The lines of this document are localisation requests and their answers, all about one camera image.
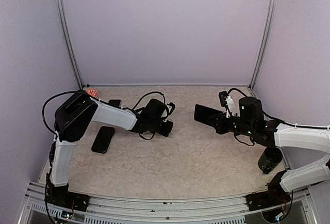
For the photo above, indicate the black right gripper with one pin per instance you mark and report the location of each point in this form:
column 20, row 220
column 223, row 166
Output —
column 220, row 126

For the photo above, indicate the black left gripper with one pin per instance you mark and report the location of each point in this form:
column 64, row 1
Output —
column 166, row 132

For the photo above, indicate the silver-edged phone black screen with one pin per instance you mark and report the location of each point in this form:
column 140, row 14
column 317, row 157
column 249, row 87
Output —
column 206, row 115

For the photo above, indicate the small silver-edged phone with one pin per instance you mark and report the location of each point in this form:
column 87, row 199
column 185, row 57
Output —
column 103, row 139

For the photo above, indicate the large black teal-edged phone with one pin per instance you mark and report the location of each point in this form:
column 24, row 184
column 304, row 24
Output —
column 115, row 102

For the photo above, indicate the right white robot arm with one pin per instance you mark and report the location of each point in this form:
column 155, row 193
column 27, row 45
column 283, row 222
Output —
column 275, row 133

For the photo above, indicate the dark green cup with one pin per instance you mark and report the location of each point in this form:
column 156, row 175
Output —
column 269, row 159

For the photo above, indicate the red patterned bowl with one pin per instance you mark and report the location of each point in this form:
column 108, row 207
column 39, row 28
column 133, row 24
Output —
column 92, row 92

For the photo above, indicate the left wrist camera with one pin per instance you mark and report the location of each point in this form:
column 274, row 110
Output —
column 169, row 108

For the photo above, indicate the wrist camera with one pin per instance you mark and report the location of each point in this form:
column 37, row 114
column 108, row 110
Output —
column 169, row 108
column 227, row 102

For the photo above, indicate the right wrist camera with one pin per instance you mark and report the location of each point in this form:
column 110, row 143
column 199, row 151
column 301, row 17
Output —
column 227, row 102

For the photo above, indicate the aluminium table edge rail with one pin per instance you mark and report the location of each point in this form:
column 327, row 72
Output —
column 106, row 209

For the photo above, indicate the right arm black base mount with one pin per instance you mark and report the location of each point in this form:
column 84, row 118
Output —
column 273, row 196

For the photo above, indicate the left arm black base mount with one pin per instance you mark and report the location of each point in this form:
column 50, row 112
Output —
column 61, row 196

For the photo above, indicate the right aluminium frame post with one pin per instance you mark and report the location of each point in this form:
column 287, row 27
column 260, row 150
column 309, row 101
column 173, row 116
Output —
column 264, row 42

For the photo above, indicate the aluminium frame post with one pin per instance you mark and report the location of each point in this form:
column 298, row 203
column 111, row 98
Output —
column 264, row 42
column 68, row 43

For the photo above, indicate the left aluminium frame post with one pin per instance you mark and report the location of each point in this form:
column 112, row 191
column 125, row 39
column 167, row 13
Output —
column 68, row 43

